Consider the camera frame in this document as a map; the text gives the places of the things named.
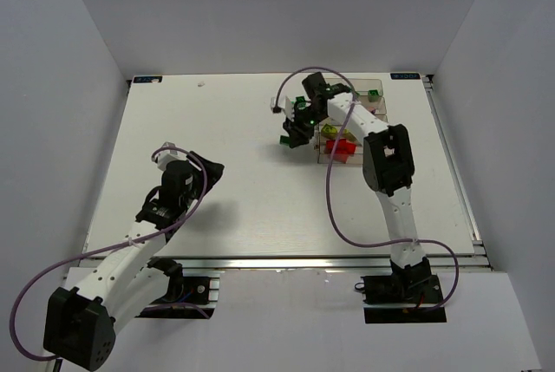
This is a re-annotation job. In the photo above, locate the wrist white camera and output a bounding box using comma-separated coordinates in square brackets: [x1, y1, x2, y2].
[270, 96, 296, 119]
[151, 142, 186, 171]

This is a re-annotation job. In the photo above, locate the clear compartment organizer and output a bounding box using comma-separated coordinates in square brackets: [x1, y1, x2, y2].
[313, 78, 388, 166]

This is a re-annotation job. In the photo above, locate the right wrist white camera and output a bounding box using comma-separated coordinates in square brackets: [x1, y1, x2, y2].
[270, 96, 296, 119]

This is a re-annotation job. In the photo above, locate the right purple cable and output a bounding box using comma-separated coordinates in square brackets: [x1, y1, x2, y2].
[275, 67, 461, 313]

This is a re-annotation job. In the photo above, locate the red small lego brick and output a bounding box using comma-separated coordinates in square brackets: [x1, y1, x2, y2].
[346, 143, 356, 154]

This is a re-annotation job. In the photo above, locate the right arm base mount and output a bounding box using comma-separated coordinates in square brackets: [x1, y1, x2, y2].
[354, 275, 447, 324]

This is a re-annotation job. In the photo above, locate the purple cable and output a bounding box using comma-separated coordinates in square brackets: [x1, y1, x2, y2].
[275, 67, 461, 313]
[9, 148, 209, 361]

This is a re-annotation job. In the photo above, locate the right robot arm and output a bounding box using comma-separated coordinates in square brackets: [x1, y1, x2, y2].
[271, 67, 431, 296]

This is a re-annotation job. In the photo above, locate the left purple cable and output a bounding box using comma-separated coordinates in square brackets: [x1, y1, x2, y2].
[9, 148, 209, 361]

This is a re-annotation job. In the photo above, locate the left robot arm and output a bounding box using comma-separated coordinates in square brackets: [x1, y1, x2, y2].
[43, 145, 225, 371]

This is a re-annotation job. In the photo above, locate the green lego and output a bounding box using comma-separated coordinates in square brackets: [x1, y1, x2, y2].
[368, 89, 382, 102]

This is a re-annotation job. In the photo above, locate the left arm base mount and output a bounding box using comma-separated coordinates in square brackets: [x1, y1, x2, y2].
[137, 257, 218, 320]

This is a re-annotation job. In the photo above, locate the lime lego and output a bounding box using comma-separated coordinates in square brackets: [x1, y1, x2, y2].
[320, 124, 338, 140]

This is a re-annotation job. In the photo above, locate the red curved lego piece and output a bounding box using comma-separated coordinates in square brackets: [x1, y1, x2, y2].
[330, 153, 351, 163]

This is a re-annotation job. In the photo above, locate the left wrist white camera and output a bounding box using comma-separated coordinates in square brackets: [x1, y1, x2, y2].
[151, 142, 186, 171]

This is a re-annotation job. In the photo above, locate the green lego plate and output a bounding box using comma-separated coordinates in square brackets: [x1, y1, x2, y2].
[279, 136, 291, 147]

